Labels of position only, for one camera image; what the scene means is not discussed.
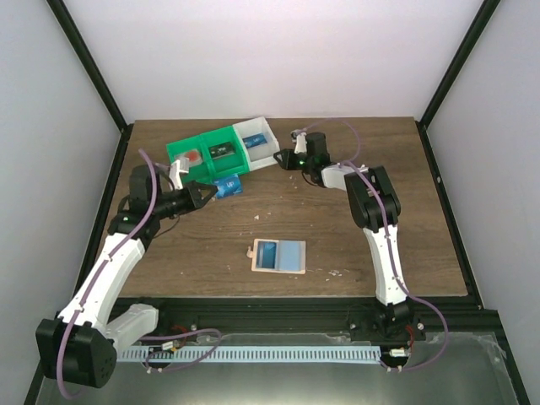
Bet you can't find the green bin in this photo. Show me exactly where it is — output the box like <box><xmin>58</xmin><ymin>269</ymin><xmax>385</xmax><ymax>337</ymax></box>
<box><xmin>200</xmin><ymin>126</ymin><xmax>249</xmax><ymax>179</ymax></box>
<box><xmin>166</xmin><ymin>135</ymin><xmax>212</xmax><ymax>184</ymax></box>

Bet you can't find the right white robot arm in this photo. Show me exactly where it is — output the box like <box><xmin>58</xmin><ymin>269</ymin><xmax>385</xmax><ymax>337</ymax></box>
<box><xmin>273</xmin><ymin>130</ymin><xmax>413</xmax><ymax>337</ymax></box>

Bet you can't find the blue card in holder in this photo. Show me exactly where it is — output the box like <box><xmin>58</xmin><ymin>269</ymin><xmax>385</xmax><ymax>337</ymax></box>
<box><xmin>256</xmin><ymin>240</ymin><xmax>278</xmax><ymax>269</ymax></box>

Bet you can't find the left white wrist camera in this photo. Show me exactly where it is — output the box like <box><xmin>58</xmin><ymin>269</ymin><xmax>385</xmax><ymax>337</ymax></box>
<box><xmin>169</xmin><ymin>161</ymin><xmax>189</xmax><ymax>190</ymax></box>

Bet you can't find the white bin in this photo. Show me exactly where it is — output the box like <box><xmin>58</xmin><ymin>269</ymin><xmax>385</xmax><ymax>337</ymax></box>
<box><xmin>232</xmin><ymin>116</ymin><xmax>280</xmax><ymax>171</ymax></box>

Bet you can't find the left green bin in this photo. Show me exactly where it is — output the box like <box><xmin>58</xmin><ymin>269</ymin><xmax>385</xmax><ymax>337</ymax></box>
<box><xmin>166</xmin><ymin>135</ymin><xmax>212</xmax><ymax>184</ymax></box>

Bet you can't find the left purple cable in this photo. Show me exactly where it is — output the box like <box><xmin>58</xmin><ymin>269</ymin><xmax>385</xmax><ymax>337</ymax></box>
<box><xmin>54</xmin><ymin>147</ymin><xmax>172</xmax><ymax>400</ymax></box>

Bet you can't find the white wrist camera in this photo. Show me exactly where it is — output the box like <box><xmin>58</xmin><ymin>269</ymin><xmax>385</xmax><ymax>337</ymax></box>
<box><xmin>169</xmin><ymin>161</ymin><xmax>189</xmax><ymax>190</ymax></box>
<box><xmin>291</xmin><ymin>129</ymin><xmax>307</xmax><ymax>154</ymax></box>

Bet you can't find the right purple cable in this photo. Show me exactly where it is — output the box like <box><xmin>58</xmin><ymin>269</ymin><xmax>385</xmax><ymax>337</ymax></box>
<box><xmin>301</xmin><ymin>117</ymin><xmax>449</xmax><ymax>372</ymax></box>

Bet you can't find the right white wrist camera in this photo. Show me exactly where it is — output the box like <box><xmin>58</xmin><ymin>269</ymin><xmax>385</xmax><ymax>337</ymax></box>
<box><xmin>291</xmin><ymin>129</ymin><xmax>307</xmax><ymax>154</ymax></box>

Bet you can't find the light blue slotted cable duct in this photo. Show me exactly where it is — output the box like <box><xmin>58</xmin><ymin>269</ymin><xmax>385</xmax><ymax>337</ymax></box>
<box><xmin>117</xmin><ymin>346</ymin><xmax>381</xmax><ymax>365</ymax></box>

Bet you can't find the black card in bin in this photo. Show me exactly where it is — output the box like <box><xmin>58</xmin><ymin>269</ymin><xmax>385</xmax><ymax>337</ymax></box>
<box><xmin>208</xmin><ymin>142</ymin><xmax>235</xmax><ymax>159</ymax></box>

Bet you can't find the red dotted card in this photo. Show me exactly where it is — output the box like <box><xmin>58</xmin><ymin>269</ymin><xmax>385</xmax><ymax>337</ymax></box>
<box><xmin>173</xmin><ymin>148</ymin><xmax>203</xmax><ymax>171</ymax></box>

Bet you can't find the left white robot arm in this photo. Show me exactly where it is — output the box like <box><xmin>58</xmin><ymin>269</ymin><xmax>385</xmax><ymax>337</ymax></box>
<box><xmin>35</xmin><ymin>165</ymin><xmax>218</xmax><ymax>388</ymax></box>

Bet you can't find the middle green bin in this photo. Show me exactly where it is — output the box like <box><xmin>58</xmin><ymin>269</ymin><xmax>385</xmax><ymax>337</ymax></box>
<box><xmin>200</xmin><ymin>126</ymin><xmax>249</xmax><ymax>179</ymax></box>

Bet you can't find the blue card in bin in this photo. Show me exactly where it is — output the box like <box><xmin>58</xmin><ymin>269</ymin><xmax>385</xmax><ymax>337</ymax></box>
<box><xmin>242</xmin><ymin>133</ymin><xmax>267</xmax><ymax>149</ymax></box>

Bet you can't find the blue VIP card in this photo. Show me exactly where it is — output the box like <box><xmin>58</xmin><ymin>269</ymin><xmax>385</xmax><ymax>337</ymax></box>
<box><xmin>213</xmin><ymin>174</ymin><xmax>243</xmax><ymax>199</ymax></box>

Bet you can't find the purple cable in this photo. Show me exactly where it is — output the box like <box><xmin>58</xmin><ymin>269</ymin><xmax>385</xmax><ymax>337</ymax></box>
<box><xmin>301</xmin><ymin>117</ymin><xmax>449</xmax><ymax>372</ymax></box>
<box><xmin>54</xmin><ymin>147</ymin><xmax>172</xmax><ymax>400</ymax></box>

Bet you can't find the pink leather card holder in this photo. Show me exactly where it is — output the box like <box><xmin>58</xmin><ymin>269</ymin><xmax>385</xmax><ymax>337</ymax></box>
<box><xmin>246</xmin><ymin>239</ymin><xmax>306</xmax><ymax>275</ymax></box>

